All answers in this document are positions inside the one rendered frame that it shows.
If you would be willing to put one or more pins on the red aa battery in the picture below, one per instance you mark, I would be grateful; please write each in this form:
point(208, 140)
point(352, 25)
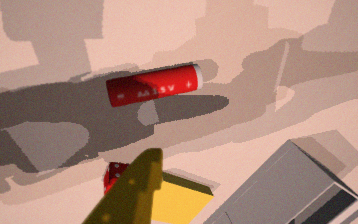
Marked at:
point(153, 85)

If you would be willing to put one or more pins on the yellow square pad of sticky notes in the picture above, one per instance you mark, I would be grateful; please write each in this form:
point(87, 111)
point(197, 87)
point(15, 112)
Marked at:
point(179, 200)

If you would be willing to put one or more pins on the white rack of bins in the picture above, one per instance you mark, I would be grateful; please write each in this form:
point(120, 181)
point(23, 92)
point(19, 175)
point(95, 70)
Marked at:
point(285, 185)

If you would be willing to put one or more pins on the red die with grey pips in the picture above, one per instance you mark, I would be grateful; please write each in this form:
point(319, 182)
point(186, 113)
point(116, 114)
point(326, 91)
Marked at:
point(113, 173)

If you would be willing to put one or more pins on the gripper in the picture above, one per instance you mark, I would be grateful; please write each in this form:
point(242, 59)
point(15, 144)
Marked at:
point(130, 198)

